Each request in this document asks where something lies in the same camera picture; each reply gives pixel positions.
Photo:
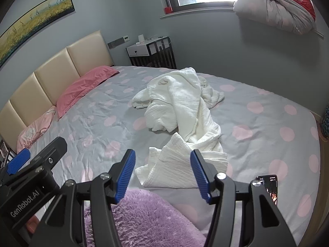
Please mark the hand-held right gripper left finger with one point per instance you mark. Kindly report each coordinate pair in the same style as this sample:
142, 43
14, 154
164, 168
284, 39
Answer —
126, 172

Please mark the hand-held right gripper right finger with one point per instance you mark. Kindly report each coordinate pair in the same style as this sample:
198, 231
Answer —
200, 175

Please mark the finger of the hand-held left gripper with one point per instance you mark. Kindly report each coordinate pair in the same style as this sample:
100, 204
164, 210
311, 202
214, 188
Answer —
55, 146
18, 159

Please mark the white textured garment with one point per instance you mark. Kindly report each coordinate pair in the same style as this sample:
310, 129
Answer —
174, 103

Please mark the person's left hand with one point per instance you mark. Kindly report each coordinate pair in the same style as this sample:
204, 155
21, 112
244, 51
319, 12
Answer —
33, 225

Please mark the light pink printed pillow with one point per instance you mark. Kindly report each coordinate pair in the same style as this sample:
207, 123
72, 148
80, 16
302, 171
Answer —
36, 128

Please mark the purple fleece robe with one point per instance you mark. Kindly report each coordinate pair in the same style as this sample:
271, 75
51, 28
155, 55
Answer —
144, 218

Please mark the grey polka dot bed sheet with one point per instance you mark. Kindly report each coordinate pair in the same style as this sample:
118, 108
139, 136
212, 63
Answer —
102, 108

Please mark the beige padded headboard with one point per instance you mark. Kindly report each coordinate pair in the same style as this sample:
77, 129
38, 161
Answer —
51, 79

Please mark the black smartphone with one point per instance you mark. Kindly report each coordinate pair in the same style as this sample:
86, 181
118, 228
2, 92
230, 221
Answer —
268, 185

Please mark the small white box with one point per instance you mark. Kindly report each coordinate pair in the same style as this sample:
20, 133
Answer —
141, 39

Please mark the teal woven basket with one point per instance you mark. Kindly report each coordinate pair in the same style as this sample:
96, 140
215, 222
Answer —
326, 123

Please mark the small red box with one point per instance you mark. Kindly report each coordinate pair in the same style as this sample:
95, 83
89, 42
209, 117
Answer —
168, 10

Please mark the grey duvet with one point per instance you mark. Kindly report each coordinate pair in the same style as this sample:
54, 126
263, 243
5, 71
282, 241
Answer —
270, 7

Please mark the red cloth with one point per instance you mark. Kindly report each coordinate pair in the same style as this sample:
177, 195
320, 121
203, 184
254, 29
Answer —
309, 6

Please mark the dark wall switch panel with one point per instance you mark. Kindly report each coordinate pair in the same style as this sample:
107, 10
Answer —
115, 43

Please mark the white wall thermostat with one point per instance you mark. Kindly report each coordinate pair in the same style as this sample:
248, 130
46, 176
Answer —
126, 38

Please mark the yellow field wall painting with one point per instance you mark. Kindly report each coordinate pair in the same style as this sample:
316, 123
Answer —
33, 18

